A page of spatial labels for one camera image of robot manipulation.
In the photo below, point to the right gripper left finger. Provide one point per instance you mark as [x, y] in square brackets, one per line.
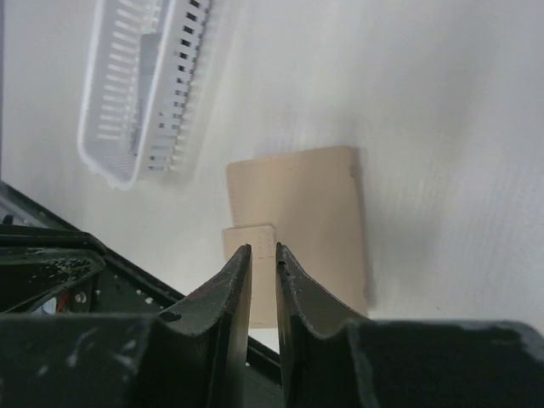
[192, 354]

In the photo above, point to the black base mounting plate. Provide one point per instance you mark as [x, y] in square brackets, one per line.
[125, 287]

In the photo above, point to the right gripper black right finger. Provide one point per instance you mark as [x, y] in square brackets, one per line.
[331, 356]

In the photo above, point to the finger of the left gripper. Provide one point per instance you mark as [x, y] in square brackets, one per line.
[49, 272]

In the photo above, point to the clear plastic card tray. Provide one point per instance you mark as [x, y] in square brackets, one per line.
[135, 114]

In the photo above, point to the beige card holder wallet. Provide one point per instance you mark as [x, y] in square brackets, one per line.
[309, 201]

